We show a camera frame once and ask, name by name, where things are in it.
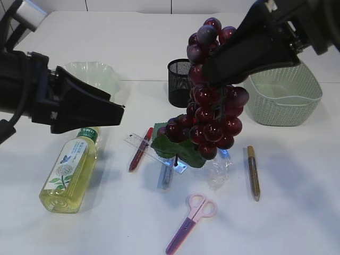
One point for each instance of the pink purple scissors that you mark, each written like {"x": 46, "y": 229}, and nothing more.
{"x": 200, "y": 207}

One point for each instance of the green plastic woven basket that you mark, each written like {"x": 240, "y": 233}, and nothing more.
{"x": 284, "y": 96}

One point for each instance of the clear plastic ruler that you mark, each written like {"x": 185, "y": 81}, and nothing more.
{"x": 135, "y": 141}

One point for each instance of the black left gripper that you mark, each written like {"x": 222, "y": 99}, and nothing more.
{"x": 49, "y": 104}

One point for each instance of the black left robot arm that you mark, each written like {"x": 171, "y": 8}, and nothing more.
{"x": 15, "y": 74}

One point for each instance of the artificial red grape bunch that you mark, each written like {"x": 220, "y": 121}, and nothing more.
{"x": 211, "y": 120}

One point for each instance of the yellow tea bottle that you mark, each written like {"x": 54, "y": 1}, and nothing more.
{"x": 68, "y": 180}

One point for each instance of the black mesh pen holder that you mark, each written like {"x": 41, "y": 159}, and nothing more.
{"x": 179, "y": 84}

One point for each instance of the blue small scissors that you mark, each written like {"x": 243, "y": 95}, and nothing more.
{"x": 224, "y": 154}

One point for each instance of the green wavy plastic plate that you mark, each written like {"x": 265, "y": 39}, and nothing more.
{"x": 96, "y": 74}

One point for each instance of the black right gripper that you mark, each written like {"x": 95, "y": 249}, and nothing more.
{"x": 271, "y": 36}

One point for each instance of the clear plastic sheet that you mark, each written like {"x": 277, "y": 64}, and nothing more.
{"x": 215, "y": 172}

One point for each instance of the red glitter pen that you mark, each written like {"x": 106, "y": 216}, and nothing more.
{"x": 140, "y": 151}

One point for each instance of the silver glitter pen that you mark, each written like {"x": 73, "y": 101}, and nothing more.
{"x": 165, "y": 177}

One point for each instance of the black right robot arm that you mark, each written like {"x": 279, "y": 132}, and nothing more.
{"x": 271, "y": 36}

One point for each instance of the gold glitter pen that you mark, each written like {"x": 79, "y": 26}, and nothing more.
{"x": 254, "y": 181}

